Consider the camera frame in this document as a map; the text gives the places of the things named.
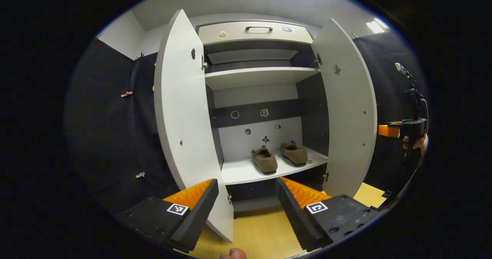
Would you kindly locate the black cloth clip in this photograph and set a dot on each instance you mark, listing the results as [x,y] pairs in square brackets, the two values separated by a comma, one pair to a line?
[140,55]

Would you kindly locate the beige cabinet drawer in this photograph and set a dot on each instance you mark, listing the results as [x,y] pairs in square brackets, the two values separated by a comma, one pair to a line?
[261,38]

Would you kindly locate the brown fuzzy shoe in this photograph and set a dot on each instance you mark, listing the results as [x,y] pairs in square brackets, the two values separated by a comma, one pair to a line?
[265,162]
[295,155]

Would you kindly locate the white cabinet door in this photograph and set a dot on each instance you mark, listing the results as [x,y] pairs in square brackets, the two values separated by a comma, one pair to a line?
[180,109]
[349,109]

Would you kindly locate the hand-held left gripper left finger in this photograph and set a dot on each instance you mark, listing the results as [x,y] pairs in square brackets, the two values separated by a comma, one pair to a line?
[198,216]

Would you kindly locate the white thick cabinet shelf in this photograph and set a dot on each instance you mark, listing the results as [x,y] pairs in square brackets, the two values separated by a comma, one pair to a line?
[240,172]

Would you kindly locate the silver cloth clip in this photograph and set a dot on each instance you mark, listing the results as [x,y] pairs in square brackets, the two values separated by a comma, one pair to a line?
[140,174]

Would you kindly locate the black frame foot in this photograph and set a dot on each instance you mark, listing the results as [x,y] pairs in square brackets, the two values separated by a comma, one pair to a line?
[386,194]

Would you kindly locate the white shoe cabinet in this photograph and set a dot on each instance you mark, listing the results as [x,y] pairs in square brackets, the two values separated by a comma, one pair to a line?
[234,143]

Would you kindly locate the white thin cabinet shelf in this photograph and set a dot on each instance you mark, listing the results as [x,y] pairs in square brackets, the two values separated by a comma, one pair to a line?
[261,78]

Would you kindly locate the red cloth clip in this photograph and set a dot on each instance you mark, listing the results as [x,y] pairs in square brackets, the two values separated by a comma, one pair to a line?
[126,94]

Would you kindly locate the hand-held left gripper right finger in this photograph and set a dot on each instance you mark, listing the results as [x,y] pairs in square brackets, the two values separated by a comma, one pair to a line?
[294,216]

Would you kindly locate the small ceiling light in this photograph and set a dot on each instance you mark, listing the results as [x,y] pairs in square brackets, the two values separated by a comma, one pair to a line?
[376,25]

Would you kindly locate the metal door hinge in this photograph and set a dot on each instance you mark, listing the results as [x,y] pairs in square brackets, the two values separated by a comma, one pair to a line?
[317,60]
[204,63]
[229,199]
[326,176]

